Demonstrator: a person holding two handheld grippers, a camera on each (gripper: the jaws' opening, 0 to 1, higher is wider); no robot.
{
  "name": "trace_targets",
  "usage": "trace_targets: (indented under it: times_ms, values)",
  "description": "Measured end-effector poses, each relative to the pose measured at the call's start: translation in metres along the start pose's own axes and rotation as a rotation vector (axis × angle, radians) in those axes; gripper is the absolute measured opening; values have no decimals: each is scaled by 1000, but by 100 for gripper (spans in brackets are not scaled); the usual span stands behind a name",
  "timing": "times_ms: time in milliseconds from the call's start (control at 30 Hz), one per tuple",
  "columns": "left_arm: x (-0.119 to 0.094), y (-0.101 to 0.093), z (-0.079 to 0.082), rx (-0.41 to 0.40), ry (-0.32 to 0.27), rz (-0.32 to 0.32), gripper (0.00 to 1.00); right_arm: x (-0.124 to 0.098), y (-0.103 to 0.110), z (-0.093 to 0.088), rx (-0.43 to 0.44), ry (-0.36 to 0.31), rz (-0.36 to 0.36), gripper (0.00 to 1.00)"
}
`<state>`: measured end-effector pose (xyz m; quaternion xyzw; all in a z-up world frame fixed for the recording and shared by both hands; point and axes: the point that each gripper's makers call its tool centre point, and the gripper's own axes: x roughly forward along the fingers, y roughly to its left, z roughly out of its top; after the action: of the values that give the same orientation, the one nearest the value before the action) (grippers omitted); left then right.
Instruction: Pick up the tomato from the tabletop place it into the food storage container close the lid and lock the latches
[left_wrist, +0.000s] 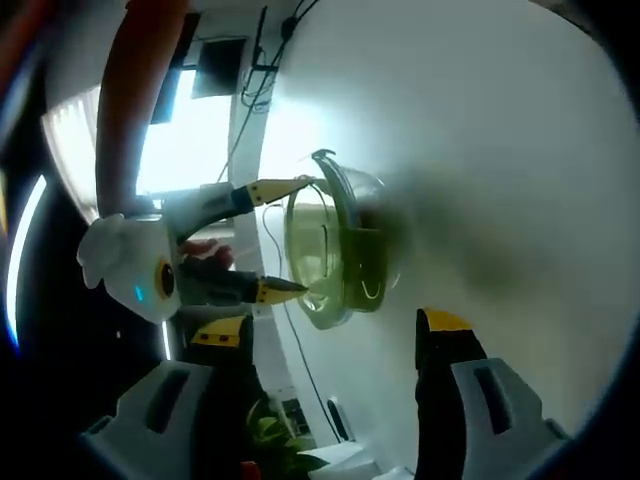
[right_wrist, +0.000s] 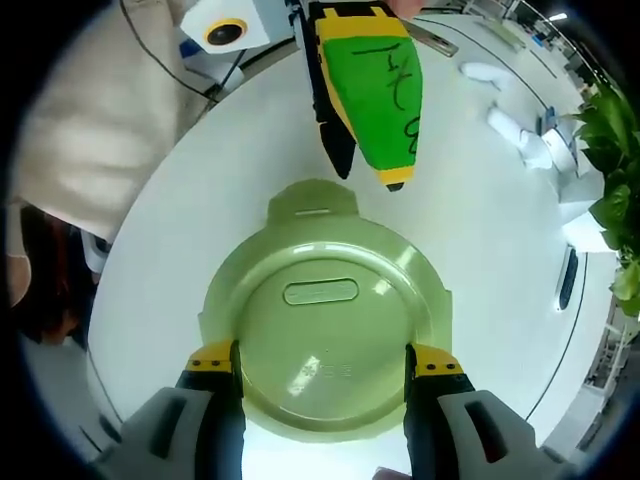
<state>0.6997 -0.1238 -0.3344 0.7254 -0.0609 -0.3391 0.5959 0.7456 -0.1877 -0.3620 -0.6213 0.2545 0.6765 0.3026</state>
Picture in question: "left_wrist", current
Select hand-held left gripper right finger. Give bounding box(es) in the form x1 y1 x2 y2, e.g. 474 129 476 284
414 308 570 480

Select thin black cable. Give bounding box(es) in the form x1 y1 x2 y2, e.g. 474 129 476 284
284 299 346 444

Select dark remote control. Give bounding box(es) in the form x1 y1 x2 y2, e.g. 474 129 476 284
327 396 347 442

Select black monitor screen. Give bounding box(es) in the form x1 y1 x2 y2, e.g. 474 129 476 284
191 37 250 100

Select tangled black cables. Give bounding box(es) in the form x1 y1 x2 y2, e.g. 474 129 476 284
242 64 281 114

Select long ceiling light strip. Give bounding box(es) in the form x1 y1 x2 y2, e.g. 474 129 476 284
7 174 49 351

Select green potted plant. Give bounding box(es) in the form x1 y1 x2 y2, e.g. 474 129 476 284
247 398 326 480

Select glass food storage container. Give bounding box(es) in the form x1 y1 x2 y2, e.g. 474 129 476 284
310 147 405 332

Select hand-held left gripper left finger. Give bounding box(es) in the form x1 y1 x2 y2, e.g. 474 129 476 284
82 314 262 480

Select large window with blinds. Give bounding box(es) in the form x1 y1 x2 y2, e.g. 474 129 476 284
42 67 266 201

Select person's right hand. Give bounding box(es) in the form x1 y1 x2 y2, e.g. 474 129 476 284
179 238 235 274

